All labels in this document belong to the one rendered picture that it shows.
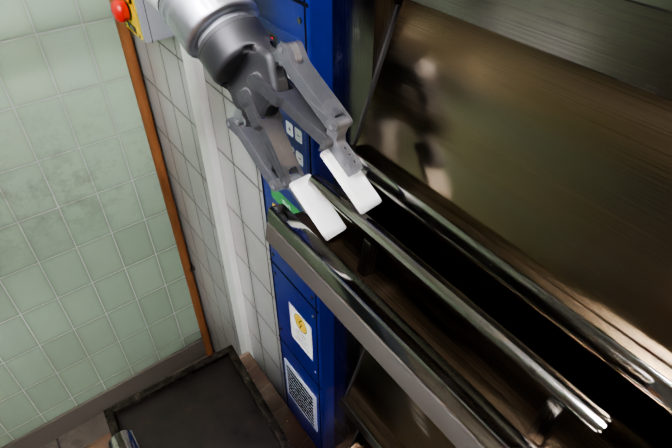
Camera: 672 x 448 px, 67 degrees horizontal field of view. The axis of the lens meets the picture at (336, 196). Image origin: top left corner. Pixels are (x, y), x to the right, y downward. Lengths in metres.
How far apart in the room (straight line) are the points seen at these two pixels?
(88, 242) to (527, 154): 1.38
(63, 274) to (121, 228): 0.20
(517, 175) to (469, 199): 0.05
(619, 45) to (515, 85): 0.10
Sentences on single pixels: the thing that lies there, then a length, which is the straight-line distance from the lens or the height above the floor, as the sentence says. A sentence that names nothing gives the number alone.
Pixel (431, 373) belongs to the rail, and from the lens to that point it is 0.41.
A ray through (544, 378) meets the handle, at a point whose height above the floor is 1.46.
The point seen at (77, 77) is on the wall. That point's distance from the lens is 1.40.
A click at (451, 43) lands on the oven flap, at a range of 0.49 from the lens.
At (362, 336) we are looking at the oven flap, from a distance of 0.46.
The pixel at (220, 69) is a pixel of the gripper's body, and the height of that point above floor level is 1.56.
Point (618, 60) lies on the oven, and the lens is 0.38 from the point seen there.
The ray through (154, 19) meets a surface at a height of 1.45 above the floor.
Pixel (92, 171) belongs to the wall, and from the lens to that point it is 1.52.
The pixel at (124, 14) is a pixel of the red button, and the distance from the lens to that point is 1.04.
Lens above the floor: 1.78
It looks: 39 degrees down
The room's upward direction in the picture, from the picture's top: straight up
